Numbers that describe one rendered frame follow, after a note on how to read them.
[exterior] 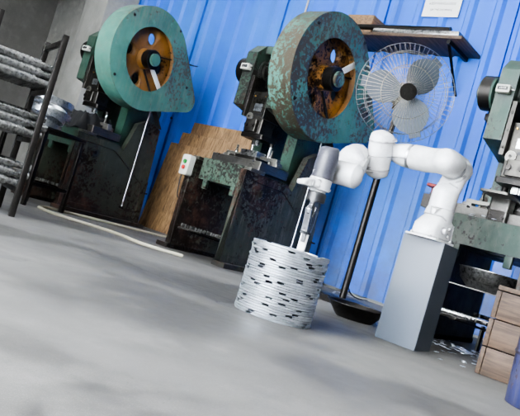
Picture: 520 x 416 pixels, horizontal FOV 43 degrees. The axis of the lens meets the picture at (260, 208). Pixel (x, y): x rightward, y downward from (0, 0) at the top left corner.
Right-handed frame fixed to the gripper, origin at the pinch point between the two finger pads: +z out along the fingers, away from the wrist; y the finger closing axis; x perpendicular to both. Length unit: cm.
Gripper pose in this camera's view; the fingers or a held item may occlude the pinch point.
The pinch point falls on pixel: (302, 242)
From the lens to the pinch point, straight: 258.8
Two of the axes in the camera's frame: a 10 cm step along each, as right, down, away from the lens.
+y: 2.9, 1.1, 9.5
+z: -2.8, 9.6, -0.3
